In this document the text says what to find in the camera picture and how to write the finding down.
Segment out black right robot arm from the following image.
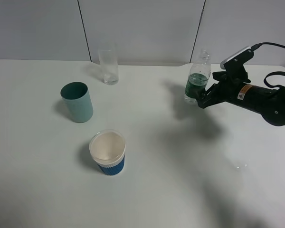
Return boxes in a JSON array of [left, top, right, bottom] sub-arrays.
[[196, 71, 285, 126]]

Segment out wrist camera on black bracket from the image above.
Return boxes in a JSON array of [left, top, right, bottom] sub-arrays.
[[220, 46, 254, 80]]

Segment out clear bottle with green label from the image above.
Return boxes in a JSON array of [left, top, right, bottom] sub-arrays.
[[184, 49, 211, 104]]

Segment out blue sleeved paper cup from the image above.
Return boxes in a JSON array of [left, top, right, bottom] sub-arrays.
[[89, 130, 126, 176]]

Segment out tall clear drinking glass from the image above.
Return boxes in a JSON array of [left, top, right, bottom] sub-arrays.
[[98, 42, 119, 85]]

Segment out teal plastic cup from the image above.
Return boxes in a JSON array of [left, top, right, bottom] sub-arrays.
[[60, 82, 94, 123]]

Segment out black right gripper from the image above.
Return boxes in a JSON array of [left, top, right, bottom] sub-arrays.
[[195, 72, 249, 109]]

